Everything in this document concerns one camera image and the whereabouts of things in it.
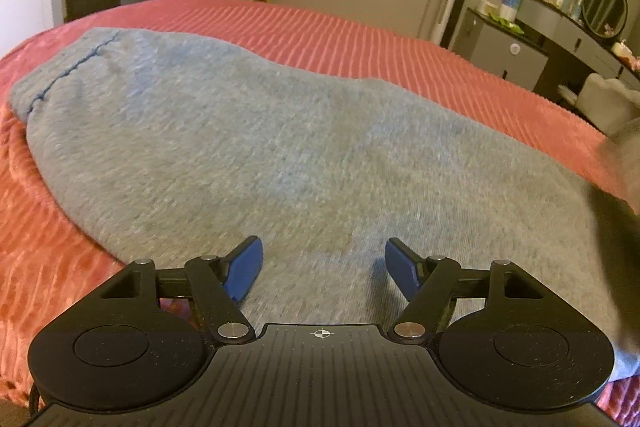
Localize grey vanity desk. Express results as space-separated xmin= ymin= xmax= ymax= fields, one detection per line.
xmin=520 ymin=0 xmax=640 ymax=82

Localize grey sweat pants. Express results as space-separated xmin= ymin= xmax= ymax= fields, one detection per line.
xmin=10 ymin=27 xmax=640 ymax=383

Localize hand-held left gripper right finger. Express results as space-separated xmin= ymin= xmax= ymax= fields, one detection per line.
xmin=384 ymin=237 xmax=546 ymax=344

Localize pink ribbed blanket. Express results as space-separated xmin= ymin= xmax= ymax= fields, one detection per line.
xmin=0 ymin=0 xmax=640 ymax=427

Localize round black-framed mirror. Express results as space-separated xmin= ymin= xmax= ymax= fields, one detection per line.
xmin=580 ymin=0 xmax=628 ymax=38

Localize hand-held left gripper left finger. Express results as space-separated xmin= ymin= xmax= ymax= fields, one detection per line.
xmin=97 ymin=235 xmax=264 ymax=344

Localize white shell-back chair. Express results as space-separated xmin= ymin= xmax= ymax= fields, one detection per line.
xmin=557 ymin=73 xmax=640 ymax=138

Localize green tray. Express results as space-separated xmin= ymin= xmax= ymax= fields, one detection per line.
xmin=487 ymin=9 xmax=526 ymax=32

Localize grey small cabinet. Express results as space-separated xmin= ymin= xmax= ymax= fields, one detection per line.
xmin=452 ymin=7 xmax=551 ymax=92

